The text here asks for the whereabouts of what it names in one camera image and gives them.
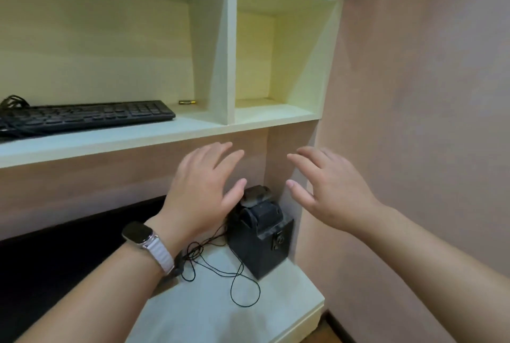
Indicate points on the person's right hand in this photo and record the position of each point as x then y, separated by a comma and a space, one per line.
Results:
338, 191

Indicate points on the black computer keyboard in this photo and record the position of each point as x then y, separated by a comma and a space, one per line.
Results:
85, 114

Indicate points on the smartwatch with pink band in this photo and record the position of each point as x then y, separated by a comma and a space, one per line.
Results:
149, 241

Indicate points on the person's left hand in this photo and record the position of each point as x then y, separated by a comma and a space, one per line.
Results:
195, 199

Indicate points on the person's left forearm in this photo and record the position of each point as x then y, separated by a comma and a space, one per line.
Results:
95, 291

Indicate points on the black computer monitor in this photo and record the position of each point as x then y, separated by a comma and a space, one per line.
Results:
59, 271

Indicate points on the person's right forearm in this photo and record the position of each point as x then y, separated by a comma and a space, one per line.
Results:
434, 271

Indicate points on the black speaker box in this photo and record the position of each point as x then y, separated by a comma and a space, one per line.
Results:
261, 237

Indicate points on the gold battery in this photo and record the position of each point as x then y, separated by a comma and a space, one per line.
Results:
187, 103

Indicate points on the person's right thumb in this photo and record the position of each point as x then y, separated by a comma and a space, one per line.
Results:
299, 192

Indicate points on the person's left middle finger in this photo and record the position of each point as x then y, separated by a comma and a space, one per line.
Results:
217, 153

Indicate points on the cream wooden shelf unit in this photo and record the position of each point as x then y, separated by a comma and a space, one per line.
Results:
223, 55

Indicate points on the person's left thumb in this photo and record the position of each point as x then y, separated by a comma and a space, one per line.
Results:
234, 196

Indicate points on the black webcam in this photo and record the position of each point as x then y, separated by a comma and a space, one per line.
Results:
255, 197

